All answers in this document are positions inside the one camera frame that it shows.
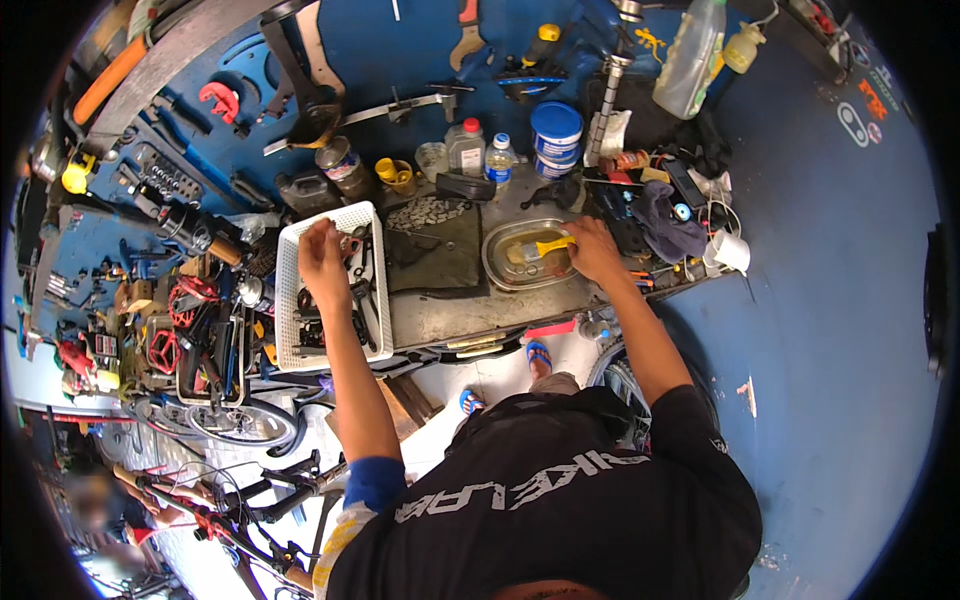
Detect red capped clear bottle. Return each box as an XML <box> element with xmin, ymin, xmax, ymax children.
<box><xmin>444</xmin><ymin>117</ymin><xmax>488</xmax><ymax>178</ymax></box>

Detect black bicycle shock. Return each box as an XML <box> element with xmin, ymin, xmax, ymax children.
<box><xmin>153</xmin><ymin>198</ymin><xmax>246</xmax><ymax>268</ymax></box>

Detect metal spray can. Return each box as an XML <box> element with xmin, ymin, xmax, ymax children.
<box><xmin>314</xmin><ymin>135</ymin><xmax>377</xmax><ymax>204</ymax></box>

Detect black gloves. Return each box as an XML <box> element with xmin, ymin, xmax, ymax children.
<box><xmin>520</xmin><ymin>175</ymin><xmax>585</xmax><ymax>213</ymax></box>

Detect black oily funnel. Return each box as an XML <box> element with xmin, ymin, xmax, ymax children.
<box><xmin>286</xmin><ymin>103</ymin><xmax>344</xmax><ymax>150</ymax></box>

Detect black phone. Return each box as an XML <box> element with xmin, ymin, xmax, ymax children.
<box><xmin>663</xmin><ymin>158</ymin><xmax>708</xmax><ymax>212</ymax></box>

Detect white rag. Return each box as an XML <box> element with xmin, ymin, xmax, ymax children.
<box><xmin>598</xmin><ymin>109</ymin><xmax>636</xmax><ymax>156</ymax></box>

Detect clear plastic jar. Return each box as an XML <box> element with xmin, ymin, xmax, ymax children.
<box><xmin>414</xmin><ymin>141</ymin><xmax>450</xmax><ymax>182</ymax></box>

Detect orange handled wrench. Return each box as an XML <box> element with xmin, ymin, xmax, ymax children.
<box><xmin>449</xmin><ymin>0</ymin><xmax>488</xmax><ymax>73</ymax></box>

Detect white plastic basket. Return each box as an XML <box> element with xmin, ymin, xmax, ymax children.
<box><xmin>274</xmin><ymin>200</ymin><xmax>396</xmax><ymax>375</ymax></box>

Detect small blue capped water bottle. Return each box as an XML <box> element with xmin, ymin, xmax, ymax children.
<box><xmin>483</xmin><ymin>132</ymin><xmax>518</xmax><ymax>189</ymax></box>

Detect red tape strip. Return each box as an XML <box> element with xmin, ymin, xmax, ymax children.
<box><xmin>522</xmin><ymin>318</ymin><xmax>579</xmax><ymax>341</ymax></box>

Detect oval metal tray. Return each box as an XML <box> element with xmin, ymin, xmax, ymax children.
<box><xmin>480</xmin><ymin>217</ymin><xmax>583</xmax><ymax>293</ymax></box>

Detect orange spray can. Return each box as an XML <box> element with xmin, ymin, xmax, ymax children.
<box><xmin>597</xmin><ymin>149</ymin><xmax>652</xmax><ymax>176</ymax></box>

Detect blue lidded grease tub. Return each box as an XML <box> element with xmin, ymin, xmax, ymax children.
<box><xmin>529</xmin><ymin>100</ymin><xmax>585</xmax><ymax>182</ymax></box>

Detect yellow plastic cup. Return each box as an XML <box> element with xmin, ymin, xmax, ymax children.
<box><xmin>374</xmin><ymin>156</ymin><xmax>418</xmax><ymax>198</ymax></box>

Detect red pipe cutter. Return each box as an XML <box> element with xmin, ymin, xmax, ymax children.
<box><xmin>198</xmin><ymin>80</ymin><xmax>242</xmax><ymax>126</ymax></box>

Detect white cup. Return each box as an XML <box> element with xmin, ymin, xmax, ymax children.
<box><xmin>702</xmin><ymin>228</ymin><xmax>752</xmax><ymax>276</ymax></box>

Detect person's body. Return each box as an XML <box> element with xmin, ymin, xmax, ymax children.
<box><xmin>311</xmin><ymin>384</ymin><xmax>765</xmax><ymax>600</ymax></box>

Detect black bicycle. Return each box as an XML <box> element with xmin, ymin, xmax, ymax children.
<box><xmin>111</xmin><ymin>448</ymin><xmax>351</xmax><ymax>600</ymax></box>

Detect black plastic canister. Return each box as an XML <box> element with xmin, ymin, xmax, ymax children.
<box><xmin>274</xmin><ymin>170</ymin><xmax>344</xmax><ymax>219</ymax></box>

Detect hanging grey bicycle tire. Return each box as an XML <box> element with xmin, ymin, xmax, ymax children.
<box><xmin>81</xmin><ymin>0</ymin><xmax>288</xmax><ymax>160</ymax></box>

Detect blue tool with yellow handle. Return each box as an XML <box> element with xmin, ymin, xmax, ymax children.
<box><xmin>494</xmin><ymin>23</ymin><xmax>572</xmax><ymax>103</ymax></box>

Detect bicycle chain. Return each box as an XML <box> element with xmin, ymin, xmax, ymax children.
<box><xmin>385</xmin><ymin>195</ymin><xmax>474</xmax><ymax>231</ymax></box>

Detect yellow black tool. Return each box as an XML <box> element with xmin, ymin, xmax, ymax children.
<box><xmin>60</xmin><ymin>151</ymin><xmax>99</xmax><ymax>195</ymax></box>

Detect black socket set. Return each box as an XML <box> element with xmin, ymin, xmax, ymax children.
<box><xmin>134</xmin><ymin>141</ymin><xmax>206</xmax><ymax>204</ymax></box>

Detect red chainring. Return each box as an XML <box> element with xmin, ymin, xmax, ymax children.
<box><xmin>168</xmin><ymin>275</ymin><xmax>221</xmax><ymax>328</ymax></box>

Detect dark green cloth mat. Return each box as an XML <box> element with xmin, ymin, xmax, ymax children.
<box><xmin>383</xmin><ymin>201</ymin><xmax>490</xmax><ymax>299</ymax></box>

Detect large clear plastic bottle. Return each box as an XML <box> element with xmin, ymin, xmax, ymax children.
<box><xmin>651</xmin><ymin>0</ymin><xmax>728</xmax><ymax>122</ymax></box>

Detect crate of bicycle parts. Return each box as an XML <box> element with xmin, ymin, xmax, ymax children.
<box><xmin>118</xmin><ymin>253</ymin><xmax>280</xmax><ymax>408</ymax></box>

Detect yellow handled brush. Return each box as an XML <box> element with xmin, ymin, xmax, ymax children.
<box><xmin>520</xmin><ymin>235</ymin><xmax>578</xmax><ymax>264</ymax></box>

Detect red bicycle pedal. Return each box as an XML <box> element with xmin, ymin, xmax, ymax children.
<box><xmin>147</xmin><ymin>329</ymin><xmax>184</xmax><ymax>375</ymax></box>

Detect knobby bicycle tire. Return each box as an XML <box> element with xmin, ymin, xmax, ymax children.
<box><xmin>584</xmin><ymin>336</ymin><xmax>655</xmax><ymax>453</ymax></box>

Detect purple cloth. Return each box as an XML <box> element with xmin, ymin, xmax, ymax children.
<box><xmin>629</xmin><ymin>179</ymin><xmax>708</xmax><ymax>264</ymax></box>

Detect bicycle wheel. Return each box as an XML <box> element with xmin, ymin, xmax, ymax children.
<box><xmin>123</xmin><ymin>393</ymin><xmax>303</xmax><ymax>453</ymax></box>

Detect black rubber inner tube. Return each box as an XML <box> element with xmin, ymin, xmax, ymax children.
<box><xmin>435</xmin><ymin>171</ymin><xmax>498</xmax><ymax>203</ymax></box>

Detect silver fork steerer tube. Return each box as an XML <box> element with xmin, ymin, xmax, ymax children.
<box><xmin>584</xmin><ymin>51</ymin><xmax>628</xmax><ymax>168</ymax></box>

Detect long metal bar tool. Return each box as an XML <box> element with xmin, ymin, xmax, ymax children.
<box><xmin>261</xmin><ymin>84</ymin><xmax>459</xmax><ymax>157</ymax></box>

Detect person's legs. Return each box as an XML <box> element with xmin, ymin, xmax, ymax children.
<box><xmin>458</xmin><ymin>339</ymin><xmax>582</xmax><ymax>418</ymax></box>

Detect person's left hand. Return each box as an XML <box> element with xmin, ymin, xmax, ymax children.
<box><xmin>297</xmin><ymin>218</ymin><xmax>354</xmax><ymax>303</ymax></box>

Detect small yellowish squeeze bottle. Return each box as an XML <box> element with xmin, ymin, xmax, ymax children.
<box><xmin>723</xmin><ymin>20</ymin><xmax>767</xmax><ymax>75</ymax></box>

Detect orange handled tool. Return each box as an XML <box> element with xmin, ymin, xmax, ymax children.
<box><xmin>72</xmin><ymin>33</ymin><xmax>152</xmax><ymax>128</ymax></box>

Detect person's right hand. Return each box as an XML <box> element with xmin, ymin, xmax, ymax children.
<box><xmin>561</xmin><ymin>215</ymin><xmax>630</xmax><ymax>288</ymax></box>

